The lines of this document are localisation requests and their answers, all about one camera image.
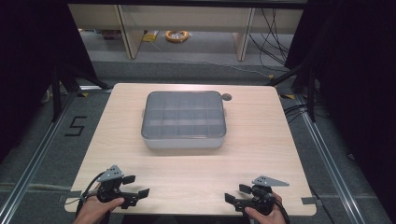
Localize black hanging cables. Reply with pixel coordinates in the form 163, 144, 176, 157
247, 7, 291, 67

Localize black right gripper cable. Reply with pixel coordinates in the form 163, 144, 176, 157
273, 197, 291, 224

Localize black metal stand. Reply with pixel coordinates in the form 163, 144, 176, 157
50, 63, 110, 123
266, 62, 318, 123

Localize black floor cables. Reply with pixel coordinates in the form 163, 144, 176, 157
282, 102, 328, 120

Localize person's right hand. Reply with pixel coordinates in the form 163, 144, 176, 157
244, 191, 288, 224

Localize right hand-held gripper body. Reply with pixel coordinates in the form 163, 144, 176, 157
233, 175, 290, 217

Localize white shelf unit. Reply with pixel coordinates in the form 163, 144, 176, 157
67, 4, 305, 63

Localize person's left hand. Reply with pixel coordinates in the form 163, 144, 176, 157
72, 196, 126, 224

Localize grey compartment box with lid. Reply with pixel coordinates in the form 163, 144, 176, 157
140, 90, 228, 150

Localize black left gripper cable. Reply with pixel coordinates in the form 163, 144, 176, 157
75, 171, 106, 217

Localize aluminium floor rail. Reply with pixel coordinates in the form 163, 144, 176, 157
293, 94, 369, 224
0, 90, 79, 224

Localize grey tape strip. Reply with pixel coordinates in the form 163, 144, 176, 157
301, 196, 323, 207
64, 190, 82, 200

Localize black curtain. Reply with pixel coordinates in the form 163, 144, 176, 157
284, 0, 396, 217
0, 0, 98, 164

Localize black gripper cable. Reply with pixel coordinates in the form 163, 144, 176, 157
273, 197, 291, 224
75, 171, 106, 217

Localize yellow packet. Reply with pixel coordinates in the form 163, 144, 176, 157
142, 30, 160, 43

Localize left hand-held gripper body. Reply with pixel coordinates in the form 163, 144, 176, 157
96, 164, 140, 210

